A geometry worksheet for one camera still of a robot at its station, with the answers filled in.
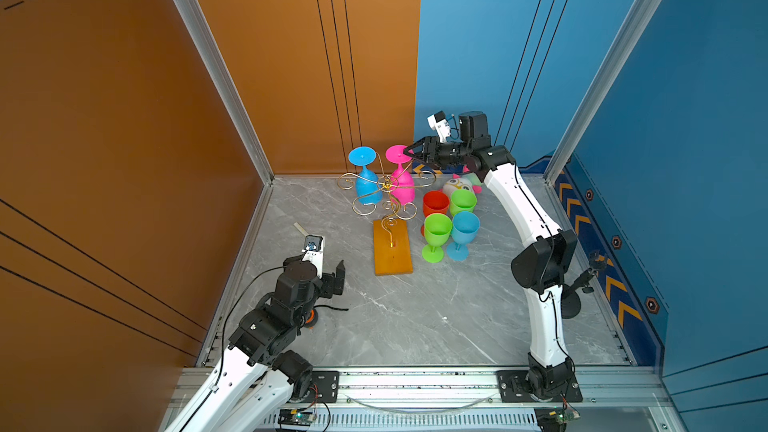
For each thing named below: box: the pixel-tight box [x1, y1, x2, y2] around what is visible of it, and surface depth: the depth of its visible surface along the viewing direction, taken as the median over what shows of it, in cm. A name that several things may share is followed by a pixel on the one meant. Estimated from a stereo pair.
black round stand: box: [561, 251, 607, 319], surface depth 86 cm
